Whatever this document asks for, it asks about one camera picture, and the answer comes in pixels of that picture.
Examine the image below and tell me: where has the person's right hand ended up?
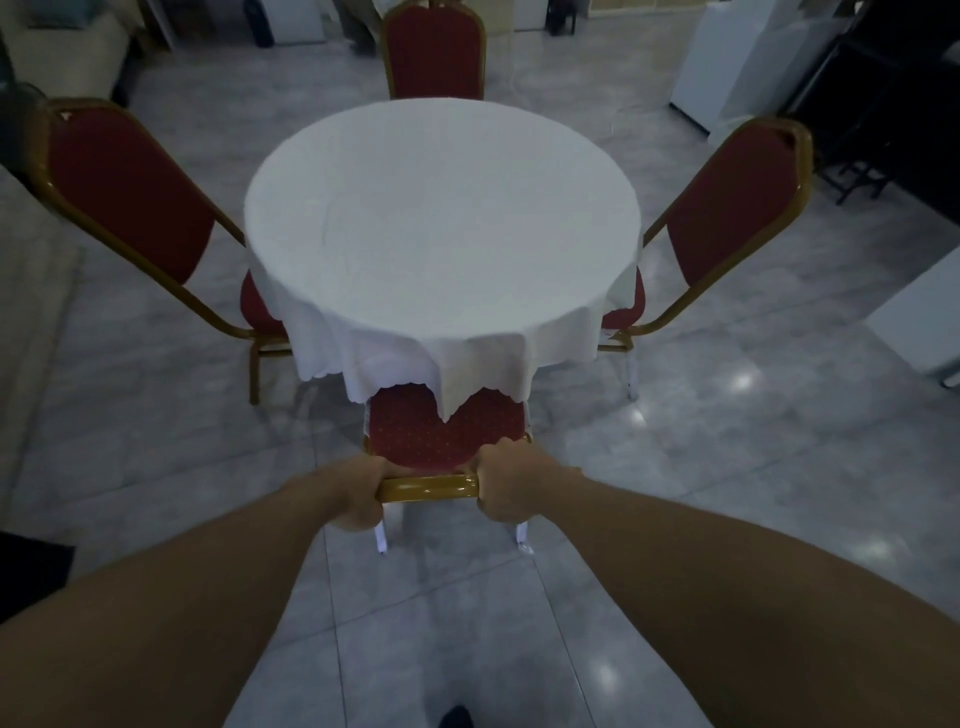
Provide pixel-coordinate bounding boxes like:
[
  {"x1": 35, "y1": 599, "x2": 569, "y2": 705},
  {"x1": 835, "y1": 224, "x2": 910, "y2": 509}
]
[{"x1": 475, "y1": 437, "x2": 585, "y2": 526}]

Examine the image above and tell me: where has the person's left hand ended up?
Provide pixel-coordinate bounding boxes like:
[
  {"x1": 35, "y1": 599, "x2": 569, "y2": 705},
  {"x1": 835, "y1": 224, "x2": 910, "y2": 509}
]
[{"x1": 324, "y1": 454, "x2": 414, "y2": 534}]

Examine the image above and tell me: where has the red gold-framed banquet chair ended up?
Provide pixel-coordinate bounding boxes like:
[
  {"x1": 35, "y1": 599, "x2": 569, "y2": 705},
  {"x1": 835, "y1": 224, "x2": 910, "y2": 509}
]
[
  {"x1": 27, "y1": 97, "x2": 295, "y2": 406},
  {"x1": 363, "y1": 382, "x2": 535, "y2": 556},
  {"x1": 379, "y1": 0, "x2": 489, "y2": 102},
  {"x1": 597, "y1": 116, "x2": 816, "y2": 402}
]

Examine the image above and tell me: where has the person's left forearm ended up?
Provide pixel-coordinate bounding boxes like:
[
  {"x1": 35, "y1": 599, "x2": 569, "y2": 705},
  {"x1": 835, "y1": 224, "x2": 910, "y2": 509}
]
[{"x1": 0, "y1": 471, "x2": 354, "y2": 728}]

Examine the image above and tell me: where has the person's right forearm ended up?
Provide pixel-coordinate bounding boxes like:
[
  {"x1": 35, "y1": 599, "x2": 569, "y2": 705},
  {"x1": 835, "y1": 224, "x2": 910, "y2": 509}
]
[{"x1": 543, "y1": 471, "x2": 960, "y2": 728}]

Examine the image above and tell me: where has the white round tablecloth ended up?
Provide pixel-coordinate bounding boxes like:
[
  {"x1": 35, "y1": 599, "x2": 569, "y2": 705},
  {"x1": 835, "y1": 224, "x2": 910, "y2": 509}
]
[{"x1": 243, "y1": 97, "x2": 645, "y2": 423}]

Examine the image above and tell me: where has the white box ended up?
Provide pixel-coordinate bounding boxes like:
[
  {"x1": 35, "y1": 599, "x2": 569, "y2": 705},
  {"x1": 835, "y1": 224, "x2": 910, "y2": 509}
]
[{"x1": 866, "y1": 247, "x2": 960, "y2": 387}]

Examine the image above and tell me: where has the white cabinet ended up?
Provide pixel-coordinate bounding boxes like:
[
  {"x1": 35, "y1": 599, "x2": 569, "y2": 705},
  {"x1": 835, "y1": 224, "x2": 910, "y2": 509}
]
[{"x1": 669, "y1": 0, "x2": 864, "y2": 136}]

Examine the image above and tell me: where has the black metal stand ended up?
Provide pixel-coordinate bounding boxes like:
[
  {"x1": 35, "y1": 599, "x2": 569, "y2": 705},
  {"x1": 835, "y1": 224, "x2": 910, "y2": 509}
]
[{"x1": 780, "y1": 0, "x2": 960, "y2": 207}]

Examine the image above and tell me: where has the beige sofa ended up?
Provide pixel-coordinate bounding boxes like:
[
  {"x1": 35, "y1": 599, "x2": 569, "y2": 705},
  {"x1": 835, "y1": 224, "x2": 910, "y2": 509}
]
[{"x1": 0, "y1": 0, "x2": 151, "y2": 106}]

